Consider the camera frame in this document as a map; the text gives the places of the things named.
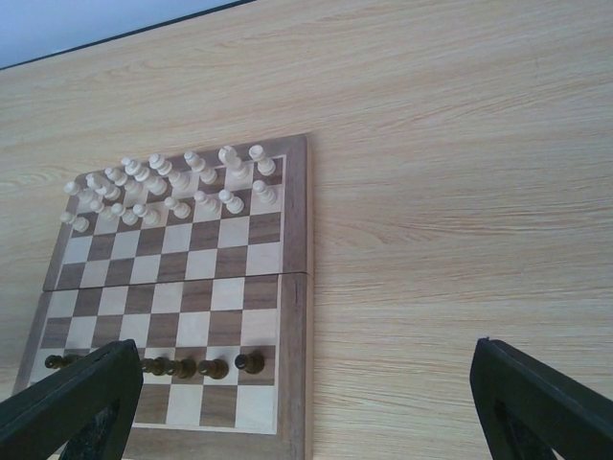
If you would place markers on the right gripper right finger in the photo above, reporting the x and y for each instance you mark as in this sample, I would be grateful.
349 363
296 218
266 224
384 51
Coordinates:
529 410

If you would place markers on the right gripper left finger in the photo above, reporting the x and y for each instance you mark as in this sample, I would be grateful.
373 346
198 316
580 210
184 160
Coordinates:
86 409

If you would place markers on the light chess piece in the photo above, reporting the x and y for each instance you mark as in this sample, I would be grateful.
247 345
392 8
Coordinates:
228 156
102 186
136 169
198 165
84 194
160 163
117 176
264 163

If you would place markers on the wooden chess board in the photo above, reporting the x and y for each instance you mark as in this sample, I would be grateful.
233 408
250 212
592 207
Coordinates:
203 287

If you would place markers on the dark pawn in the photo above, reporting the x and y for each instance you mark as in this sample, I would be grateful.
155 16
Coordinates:
56 362
216 369
182 369
252 363
155 366

